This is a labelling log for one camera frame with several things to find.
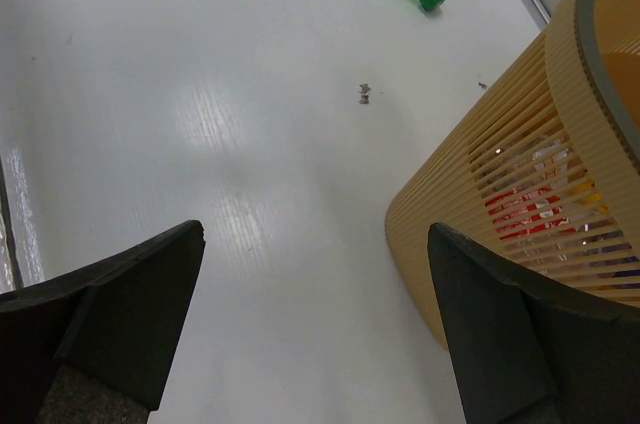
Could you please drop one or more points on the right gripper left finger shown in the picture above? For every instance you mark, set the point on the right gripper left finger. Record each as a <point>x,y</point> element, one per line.
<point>96,345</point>

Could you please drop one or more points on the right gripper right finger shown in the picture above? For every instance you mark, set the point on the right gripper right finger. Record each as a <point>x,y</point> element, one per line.
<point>526,348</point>

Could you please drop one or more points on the clear bottle red label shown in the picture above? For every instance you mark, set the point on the clear bottle red label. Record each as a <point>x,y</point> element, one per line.
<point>533,212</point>

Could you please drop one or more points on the orange mesh waste bin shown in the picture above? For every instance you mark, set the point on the orange mesh waste bin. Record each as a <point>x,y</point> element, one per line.
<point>565,114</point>

